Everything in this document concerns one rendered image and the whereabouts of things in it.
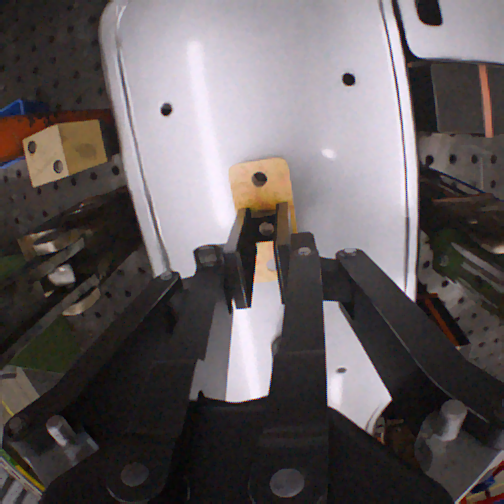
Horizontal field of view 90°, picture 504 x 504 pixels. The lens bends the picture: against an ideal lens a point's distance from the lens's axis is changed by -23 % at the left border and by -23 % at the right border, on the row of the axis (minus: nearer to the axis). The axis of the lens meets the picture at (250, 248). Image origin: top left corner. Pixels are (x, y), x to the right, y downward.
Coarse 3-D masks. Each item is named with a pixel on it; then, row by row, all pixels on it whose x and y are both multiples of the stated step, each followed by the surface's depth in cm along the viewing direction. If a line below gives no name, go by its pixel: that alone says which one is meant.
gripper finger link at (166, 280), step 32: (160, 288) 13; (128, 320) 11; (160, 320) 12; (96, 352) 9; (128, 352) 10; (160, 352) 11; (64, 384) 8; (96, 384) 8; (128, 384) 9; (32, 416) 6; (64, 416) 7; (96, 416) 8; (128, 416) 9; (32, 448) 6
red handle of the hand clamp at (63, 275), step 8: (64, 264) 19; (72, 264) 20; (48, 272) 19; (56, 272) 19; (64, 272) 19; (72, 272) 20; (40, 280) 19; (48, 280) 19; (56, 280) 19; (64, 280) 19; (72, 280) 20; (48, 288) 19; (56, 288) 19
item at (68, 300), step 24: (48, 264) 17; (0, 288) 14; (24, 288) 15; (72, 288) 20; (0, 312) 14; (24, 312) 16; (48, 312) 17; (0, 336) 14; (24, 336) 15; (0, 360) 13
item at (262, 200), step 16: (256, 160) 20; (272, 160) 20; (240, 176) 20; (272, 176) 20; (288, 176) 20; (240, 192) 20; (256, 192) 20; (272, 192) 20; (288, 192) 20; (240, 208) 21; (256, 208) 21; (272, 208) 21; (256, 224) 20; (272, 224) 20; (256, 240) 21; (272, 240) 21; (272, 256) 22; (256, 272) 23; (272, 272) 23
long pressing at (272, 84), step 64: (128, 0) 18; (192, 0) 18; (256, 0) 18; (320, 0) 17; (384, 0) 17; (128, 64) 20; (192, 64) 20; (256, 64) 20; (320, 64) 19; (384, 64) 19; (128, 128) 22; (192, 128) 22; (256, 128) 21; (320, 128) 21; (384, 128) 20; (128, 192) 24; (192, 192) 24; (320, 192) 23; (384, 192) 22; (192, 256) 26; (384, 256) 24; (256, 320) 27; (256, 384) 31
